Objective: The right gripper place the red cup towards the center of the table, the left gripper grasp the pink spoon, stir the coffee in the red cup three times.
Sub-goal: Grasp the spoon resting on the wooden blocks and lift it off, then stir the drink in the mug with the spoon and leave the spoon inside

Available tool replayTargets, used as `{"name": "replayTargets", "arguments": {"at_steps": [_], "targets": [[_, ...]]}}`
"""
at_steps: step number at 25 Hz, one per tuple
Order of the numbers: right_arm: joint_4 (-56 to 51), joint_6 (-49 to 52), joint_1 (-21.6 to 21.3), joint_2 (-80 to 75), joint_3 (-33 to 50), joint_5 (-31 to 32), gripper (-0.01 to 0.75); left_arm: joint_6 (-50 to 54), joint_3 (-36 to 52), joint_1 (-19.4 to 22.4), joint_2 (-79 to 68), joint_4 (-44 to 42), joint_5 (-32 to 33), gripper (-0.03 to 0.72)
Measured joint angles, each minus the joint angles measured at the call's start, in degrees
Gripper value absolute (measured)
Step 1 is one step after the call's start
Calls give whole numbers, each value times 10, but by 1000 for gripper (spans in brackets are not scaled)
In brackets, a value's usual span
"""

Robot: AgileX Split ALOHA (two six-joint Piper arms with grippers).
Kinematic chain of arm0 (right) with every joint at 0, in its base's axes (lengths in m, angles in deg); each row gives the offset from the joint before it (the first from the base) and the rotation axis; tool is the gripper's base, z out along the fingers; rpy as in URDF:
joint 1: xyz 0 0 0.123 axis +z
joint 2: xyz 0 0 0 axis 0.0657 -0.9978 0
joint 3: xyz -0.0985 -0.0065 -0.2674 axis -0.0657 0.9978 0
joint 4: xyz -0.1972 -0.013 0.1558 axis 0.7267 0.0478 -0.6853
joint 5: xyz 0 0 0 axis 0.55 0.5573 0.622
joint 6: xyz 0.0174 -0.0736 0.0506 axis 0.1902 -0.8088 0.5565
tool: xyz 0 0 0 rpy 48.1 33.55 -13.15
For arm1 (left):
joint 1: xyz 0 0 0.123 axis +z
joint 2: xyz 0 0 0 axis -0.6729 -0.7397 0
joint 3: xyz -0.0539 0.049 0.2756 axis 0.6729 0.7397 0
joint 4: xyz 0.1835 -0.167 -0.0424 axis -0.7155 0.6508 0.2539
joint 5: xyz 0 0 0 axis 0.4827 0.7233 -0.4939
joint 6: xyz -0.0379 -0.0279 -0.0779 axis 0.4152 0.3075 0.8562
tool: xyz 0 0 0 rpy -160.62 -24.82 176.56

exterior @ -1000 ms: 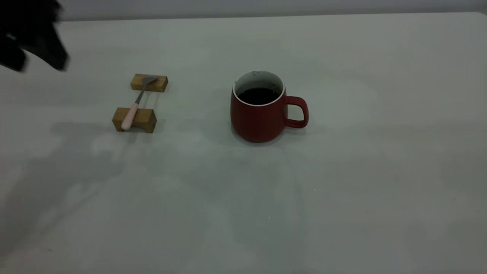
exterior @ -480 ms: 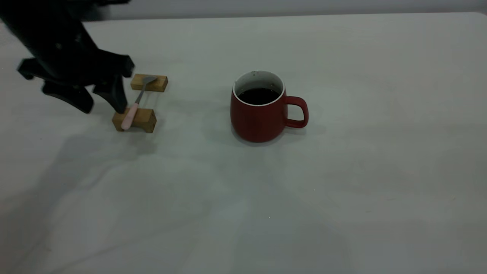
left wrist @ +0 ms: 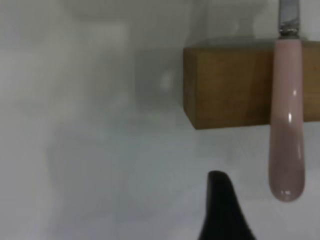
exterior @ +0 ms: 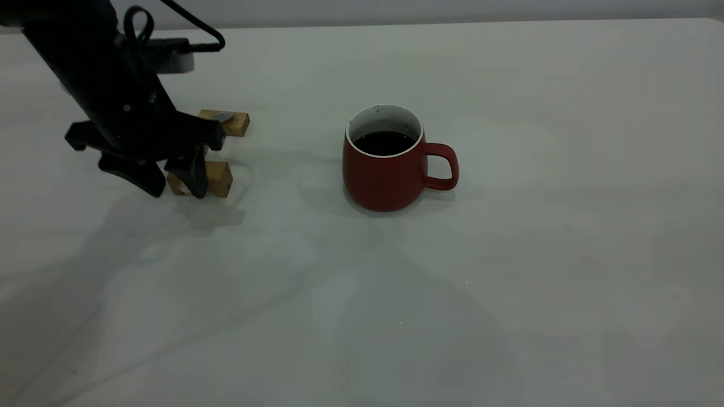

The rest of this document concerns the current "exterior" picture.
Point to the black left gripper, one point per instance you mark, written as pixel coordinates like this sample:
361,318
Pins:
141,133

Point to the red ceramic mug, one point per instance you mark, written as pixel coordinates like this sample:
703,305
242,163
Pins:
384,181

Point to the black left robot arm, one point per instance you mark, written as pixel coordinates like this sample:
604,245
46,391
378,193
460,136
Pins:
73,51

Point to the arched wooden block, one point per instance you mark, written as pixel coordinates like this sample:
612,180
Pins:
220,178

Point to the rectangular wooden block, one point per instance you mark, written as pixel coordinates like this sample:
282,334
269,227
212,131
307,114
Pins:
237,125

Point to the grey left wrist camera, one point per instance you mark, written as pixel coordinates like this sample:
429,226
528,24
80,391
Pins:
169,56

